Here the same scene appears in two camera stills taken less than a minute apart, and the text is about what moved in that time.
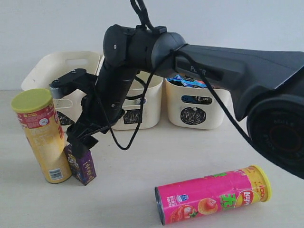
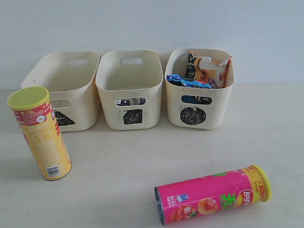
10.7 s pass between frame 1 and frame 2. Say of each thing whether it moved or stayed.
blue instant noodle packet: stayed
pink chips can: stayed
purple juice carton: moved
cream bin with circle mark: stayed
